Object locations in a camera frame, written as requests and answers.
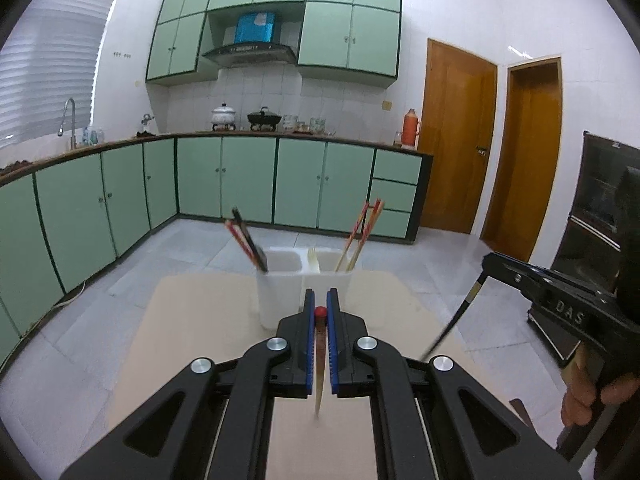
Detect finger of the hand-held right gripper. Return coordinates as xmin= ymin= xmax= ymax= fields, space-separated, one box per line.
xmin=481 ymin=252 xmax=548 ymax=306

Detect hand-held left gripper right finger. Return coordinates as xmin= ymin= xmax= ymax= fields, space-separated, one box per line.
xmin=326 ymin=287 xmax=583 ymax=480

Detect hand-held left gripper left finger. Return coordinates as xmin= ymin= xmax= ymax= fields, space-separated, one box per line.
xmin=60 ymin=287 xmax=317 ymax=480

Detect red floral wooden chopstick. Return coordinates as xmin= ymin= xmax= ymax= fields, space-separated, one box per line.
xmin=347 ymin=198 xmax=386 ymax=272
xmin=312 ymin=305 xmax=329 ymax=423
xmin=334 ymin=201 xmax=372 ymax=273

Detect white plastic container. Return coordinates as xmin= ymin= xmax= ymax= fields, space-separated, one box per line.
xmin=302 ymin=247 xmax=362 ymax=317
xmin=256 ymin=247 xmax=307 ymax=331

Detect black chopstick with gold band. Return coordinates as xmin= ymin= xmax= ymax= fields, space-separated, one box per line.
xmin=420 ymin=280 xmax=482 ymax=362

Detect red white-print wooden chopstick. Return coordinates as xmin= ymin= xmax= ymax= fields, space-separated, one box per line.
xmin=225 ymin=219 xmax=266 ymax=271

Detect person's right hand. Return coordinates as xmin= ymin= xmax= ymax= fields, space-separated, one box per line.
xmin=560 ymin=347 xmax=640 ymax=426

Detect black oven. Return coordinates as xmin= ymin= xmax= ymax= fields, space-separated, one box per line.
xmin=527 ymin=130 xmax=640 ymax=366

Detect plain wooden door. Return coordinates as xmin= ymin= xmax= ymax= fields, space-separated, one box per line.
xmin=480 ymin=57 xmax=563 ymax=263

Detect orange thermos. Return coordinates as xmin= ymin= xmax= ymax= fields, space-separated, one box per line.
xmin=402 ymin=108 xmax=422 ymax=151

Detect green kitchen base cabinets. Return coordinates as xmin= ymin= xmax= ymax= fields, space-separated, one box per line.
xmin=0 ymin=132 xmax=433 ymax=366

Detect black cooking pot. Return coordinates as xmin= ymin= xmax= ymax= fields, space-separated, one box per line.
xmin=247 ymin=106 xmax=283 ymax=132

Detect white cooking pot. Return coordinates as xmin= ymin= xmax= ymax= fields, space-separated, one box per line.
xmin=210 ymin=103 xmax=237 ymax=132

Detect range hood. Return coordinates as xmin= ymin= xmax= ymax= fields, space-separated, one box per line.
xmin=202 ymin=10 xmax=297 ymax=68

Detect chrome sink faucet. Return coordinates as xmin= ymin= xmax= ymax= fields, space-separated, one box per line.
xmin=57 ymin=97 xmax=78 ymax=151

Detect white window blinds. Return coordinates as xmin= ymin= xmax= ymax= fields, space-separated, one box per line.
xmin=0 ymin=0 xmax=123 ymax=148

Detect wooden door with handle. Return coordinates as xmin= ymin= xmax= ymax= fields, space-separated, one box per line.
xmin=419 ymin=38 xmax=498 ymax=235

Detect green kitchen wall cabinets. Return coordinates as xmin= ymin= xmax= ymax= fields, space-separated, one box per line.
xmin=145 ymin=0 xmax=403 ymax=92

